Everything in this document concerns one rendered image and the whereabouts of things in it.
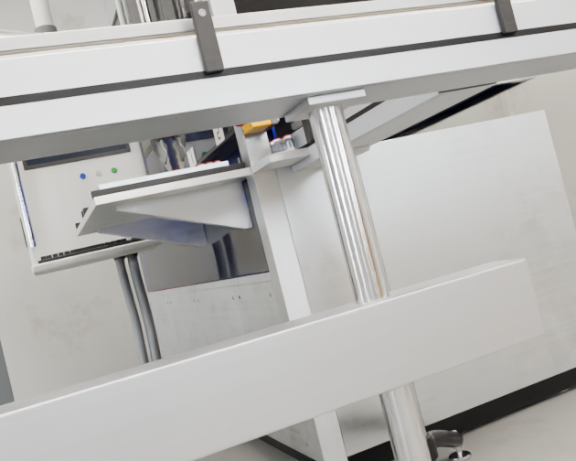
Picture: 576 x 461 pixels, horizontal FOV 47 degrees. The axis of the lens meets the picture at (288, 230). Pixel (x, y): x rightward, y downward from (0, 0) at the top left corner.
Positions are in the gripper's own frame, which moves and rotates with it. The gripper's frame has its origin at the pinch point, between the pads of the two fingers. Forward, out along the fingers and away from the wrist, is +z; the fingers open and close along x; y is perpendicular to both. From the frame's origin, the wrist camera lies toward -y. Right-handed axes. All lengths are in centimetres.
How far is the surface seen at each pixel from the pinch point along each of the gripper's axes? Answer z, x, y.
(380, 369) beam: 47, -2, 95
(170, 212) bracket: 11.9, -5.1, 5.2
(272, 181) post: 10.4, 20.6, 15.0
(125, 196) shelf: 6.6, -16.7, 13.8
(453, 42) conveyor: 5, 21, 97
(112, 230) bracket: 9.0, -14.4, -44.8
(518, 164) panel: 20, 101, 14
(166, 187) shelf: 6.5, -6.4, 13.7
